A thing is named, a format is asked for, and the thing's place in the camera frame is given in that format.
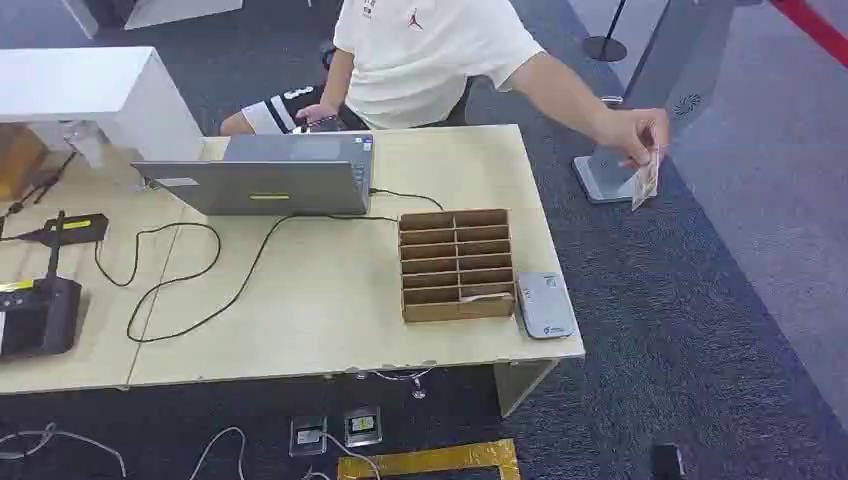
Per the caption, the grey standing kiosk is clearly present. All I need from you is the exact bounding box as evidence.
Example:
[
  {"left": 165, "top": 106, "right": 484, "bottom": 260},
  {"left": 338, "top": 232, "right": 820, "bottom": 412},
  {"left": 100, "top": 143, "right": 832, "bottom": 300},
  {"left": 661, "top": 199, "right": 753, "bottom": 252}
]
[{"left": 572, "top": 0, "right": 743, "bottom": 205}]

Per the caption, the thin wire hook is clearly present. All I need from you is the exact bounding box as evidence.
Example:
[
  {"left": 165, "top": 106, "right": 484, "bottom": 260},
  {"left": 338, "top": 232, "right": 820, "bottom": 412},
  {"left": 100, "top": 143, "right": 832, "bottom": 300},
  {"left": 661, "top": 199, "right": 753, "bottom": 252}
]
[{"left": 369, "top": 368, "right": 436, "bottom": 401}]

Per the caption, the person's right hand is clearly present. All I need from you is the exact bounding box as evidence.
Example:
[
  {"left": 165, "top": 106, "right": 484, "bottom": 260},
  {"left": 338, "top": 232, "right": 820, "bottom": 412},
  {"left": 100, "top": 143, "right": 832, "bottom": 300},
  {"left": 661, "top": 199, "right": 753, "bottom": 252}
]
[{"left": 295, "top": 103, "right": 340, "bottom": 128}]

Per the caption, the black terminal with antenna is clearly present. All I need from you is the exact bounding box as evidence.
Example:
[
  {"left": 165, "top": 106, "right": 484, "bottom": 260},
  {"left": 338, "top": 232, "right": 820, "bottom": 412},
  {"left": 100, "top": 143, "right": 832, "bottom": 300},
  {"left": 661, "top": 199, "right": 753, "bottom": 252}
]
[{"left": 0, "top": 209, "right": 83, "bottom": 363}]

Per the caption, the printed card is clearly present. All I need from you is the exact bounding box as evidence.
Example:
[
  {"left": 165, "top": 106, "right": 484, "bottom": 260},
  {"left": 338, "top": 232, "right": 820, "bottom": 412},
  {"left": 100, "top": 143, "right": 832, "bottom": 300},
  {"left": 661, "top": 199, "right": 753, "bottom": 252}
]
[{"left": 630, "top": 150, "right": 661, "bottom": 213}]

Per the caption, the thin black cable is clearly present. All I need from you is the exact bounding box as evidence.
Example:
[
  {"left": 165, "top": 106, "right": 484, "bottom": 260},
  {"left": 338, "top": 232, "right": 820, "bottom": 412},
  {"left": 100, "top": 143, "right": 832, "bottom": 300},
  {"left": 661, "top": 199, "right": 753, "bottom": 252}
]
[{"left": 0, "top": 150, "right": 80, "bottom": 241}]

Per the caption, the white board panel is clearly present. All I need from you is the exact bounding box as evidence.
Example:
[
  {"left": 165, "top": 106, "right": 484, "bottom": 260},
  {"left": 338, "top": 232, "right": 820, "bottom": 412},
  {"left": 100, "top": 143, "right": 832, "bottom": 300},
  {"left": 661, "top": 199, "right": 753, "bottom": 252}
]
[{"left": 123, "top": 0, "right": 246, "bottom": 32}]

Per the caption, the black robot foot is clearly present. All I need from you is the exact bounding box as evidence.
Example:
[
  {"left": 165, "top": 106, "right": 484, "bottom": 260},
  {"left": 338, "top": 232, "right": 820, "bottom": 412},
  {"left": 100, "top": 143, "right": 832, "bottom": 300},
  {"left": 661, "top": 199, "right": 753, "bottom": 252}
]
[{"left": 649, "top": 441, "right": 688, "bottom": 480}]

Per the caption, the black stanchion post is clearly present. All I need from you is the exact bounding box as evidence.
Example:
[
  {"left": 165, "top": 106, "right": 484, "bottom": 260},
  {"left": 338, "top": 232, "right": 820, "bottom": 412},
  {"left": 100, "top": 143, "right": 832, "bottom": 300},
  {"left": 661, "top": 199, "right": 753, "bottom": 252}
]
[{"left": 580, "top": 0, "right": 629, "bottom": 64}]

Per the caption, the white cabinet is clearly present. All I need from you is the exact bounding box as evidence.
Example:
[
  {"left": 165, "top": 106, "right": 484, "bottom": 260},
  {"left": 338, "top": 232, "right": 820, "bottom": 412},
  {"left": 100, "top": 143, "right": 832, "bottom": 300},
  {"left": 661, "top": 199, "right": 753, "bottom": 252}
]
[{"left": 0, "top": 45, "right": 206, "bottom": 164}]

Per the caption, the wooden card box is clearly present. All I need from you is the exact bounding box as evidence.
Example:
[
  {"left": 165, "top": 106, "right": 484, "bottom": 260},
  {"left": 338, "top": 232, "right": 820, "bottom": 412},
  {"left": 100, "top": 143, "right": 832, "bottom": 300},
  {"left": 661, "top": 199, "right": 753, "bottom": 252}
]
[{"left": 397, "top": 207, "right": 518, "bottom": 325}]

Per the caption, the person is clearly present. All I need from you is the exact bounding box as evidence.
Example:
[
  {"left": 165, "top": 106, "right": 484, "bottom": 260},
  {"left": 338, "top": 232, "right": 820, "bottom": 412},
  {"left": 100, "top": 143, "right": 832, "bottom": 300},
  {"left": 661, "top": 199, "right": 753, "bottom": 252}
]
[{"left": 218, "top": 0, "right": 670, "bottom": 168}]

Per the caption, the grey laptop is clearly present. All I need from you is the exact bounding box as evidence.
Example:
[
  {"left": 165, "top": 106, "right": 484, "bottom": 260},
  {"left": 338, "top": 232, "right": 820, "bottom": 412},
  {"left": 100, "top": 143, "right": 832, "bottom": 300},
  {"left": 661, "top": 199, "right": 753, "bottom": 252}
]
[{"left": 130, "top": 133, "right": 376, "bottom": 219}]

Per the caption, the black laptop power cable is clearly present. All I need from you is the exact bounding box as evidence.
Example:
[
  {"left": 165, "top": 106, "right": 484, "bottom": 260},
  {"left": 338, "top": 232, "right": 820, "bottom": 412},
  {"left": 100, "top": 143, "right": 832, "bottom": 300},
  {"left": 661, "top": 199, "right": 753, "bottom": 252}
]
[{"left": 93, "top": 188, "right": 446, "bottom": 344}]

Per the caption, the floor socket box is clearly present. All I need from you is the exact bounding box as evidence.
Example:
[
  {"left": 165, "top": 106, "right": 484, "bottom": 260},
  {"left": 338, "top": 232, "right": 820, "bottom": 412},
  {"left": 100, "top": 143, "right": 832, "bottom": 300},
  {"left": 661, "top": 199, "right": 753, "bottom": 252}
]
[
  {"left": 288, "top": 415, "right": 329, "bottom": 458},
  {"left": 342, "top": 405, "right": 384, "bottom": 450}
]

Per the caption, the yellow tape frame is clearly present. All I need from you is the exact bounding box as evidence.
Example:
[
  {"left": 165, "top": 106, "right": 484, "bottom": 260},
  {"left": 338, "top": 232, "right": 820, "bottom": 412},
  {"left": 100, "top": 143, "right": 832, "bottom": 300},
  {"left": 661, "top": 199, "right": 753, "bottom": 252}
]
[{"left": 335, "top": 437, "right": 523, "bottom": 480}]

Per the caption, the pale desk leg panel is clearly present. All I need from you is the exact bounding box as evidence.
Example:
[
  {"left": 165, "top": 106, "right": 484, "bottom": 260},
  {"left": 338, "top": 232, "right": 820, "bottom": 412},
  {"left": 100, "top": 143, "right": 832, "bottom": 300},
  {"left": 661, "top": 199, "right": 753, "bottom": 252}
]
[{"left": 492, "top": 358, "right": 562, "bottom": 419}]

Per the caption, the brown cardboard box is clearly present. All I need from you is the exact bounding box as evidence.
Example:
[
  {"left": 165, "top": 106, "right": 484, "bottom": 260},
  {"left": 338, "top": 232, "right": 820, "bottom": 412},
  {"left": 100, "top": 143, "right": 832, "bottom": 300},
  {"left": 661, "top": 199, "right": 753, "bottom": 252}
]
[{"left": 0, "top": 123, "right": 52, "bottom": 201}]

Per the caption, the red barrier belt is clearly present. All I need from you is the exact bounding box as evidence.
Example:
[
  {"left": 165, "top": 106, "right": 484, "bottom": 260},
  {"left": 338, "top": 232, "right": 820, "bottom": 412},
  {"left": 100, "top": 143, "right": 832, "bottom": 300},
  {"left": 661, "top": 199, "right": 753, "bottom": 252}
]
[{"left": 768, "top": 0, "right": 848, "bottom": 70}]

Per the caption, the person's left hand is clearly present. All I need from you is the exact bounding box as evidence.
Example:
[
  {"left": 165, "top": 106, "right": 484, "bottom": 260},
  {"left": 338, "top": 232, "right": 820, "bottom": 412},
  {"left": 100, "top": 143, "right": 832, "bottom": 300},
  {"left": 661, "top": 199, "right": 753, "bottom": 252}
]
[{"left": 596, "top": 107, "right": 671, "bottom": 168}]

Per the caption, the white floor cable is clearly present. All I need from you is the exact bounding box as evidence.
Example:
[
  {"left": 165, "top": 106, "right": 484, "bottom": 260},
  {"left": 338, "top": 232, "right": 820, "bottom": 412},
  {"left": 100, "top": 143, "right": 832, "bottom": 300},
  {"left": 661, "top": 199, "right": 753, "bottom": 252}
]
[
  {"left": 188, "top": 426, "right": 248, "bottom": 480},
  {"left": 301, "top": 433, "right": 383, "bottom": 480},
  {"left": 0, "top": 421, "right": 128, "bottom": 479}
]

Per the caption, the black power adapter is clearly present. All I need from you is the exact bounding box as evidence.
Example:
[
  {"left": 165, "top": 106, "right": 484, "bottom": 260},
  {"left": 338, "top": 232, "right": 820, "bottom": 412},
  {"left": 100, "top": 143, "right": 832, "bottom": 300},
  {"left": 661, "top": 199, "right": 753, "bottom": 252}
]
[{"left": 18, "top": 212, "right": 111, "bottom": 248}]

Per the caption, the dark phone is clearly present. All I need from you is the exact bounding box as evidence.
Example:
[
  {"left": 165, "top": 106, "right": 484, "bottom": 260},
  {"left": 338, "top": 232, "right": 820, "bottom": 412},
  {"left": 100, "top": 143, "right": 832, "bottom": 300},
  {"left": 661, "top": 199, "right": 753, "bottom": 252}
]
[{"left": 293, "top": 115, "right": 350, "bottom": 136}]

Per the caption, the grey card reader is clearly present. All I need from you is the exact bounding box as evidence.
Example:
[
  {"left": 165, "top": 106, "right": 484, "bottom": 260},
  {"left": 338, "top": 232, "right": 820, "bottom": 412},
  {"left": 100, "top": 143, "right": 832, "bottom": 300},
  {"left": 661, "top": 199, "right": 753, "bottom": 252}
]
[{"left": 514, "top": 270, "right": 577, "bottom": 341}]

